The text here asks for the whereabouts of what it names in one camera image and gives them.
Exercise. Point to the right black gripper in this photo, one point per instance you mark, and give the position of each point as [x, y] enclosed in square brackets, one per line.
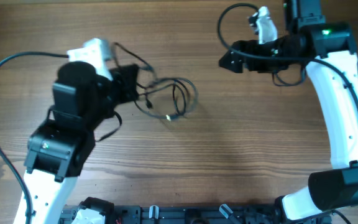
[252, 63]

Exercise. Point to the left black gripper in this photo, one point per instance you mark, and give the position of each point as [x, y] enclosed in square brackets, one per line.
[125, 81]

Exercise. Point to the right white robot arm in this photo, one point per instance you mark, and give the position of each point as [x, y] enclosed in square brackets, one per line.
[327, 55]

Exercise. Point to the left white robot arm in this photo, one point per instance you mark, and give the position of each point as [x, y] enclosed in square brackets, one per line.
[59, 147]

